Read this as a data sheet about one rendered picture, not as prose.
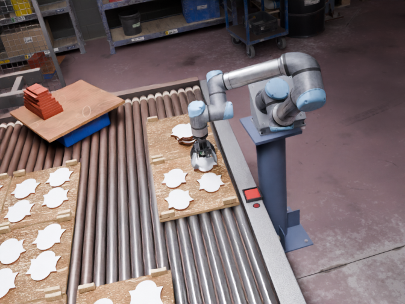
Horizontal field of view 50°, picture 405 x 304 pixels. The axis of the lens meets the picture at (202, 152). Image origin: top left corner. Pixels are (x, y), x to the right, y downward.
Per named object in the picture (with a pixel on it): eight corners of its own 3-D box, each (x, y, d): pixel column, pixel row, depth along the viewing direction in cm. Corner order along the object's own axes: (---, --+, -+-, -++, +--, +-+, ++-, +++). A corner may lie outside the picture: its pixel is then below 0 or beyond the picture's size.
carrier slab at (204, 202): (219, 152, 222) (219, 149, 221) (239, 204, 189) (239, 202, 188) (151, 166, 219) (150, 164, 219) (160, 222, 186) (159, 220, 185)
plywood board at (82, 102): (81, 81, 288) (81, 79, 287) (125, 102, 256) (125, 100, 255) (10, 115, 263) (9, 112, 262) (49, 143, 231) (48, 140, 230)
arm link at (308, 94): (285, 105, 227) (325, 66, 173) (290, 133, 224) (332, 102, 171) (263, 107, 225) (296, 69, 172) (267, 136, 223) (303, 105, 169)
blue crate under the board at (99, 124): (85, 108, 279) (80, 95, 273) (112, 123, 259) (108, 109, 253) (41, 131, 263) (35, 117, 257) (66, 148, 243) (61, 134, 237)
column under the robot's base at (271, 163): (289, 207, 314) (287, 101, 264) (313, 244, 283) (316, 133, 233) (238, 221, 309) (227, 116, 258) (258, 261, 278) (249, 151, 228)
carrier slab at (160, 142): (205, 112, 256) (205, 110, 255) (218, 151, 222) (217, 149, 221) (146, 123, 254) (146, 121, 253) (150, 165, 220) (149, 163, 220)
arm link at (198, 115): (207, 107, 185) (187, 110, 185) (210, 128, 192) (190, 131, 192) (205, 98, 191) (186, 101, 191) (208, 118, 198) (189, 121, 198)
